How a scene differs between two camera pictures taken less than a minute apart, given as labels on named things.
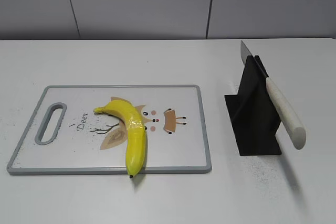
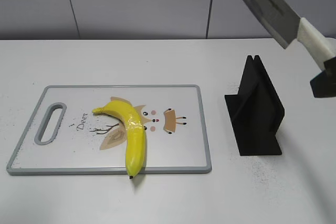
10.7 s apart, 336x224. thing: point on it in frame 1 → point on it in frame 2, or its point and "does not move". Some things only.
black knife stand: [254, 114] does not move
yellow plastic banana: [136, 151] does not move
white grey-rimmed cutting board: [177, 119] does not move
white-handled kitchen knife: [295, 130] → [281, 20]
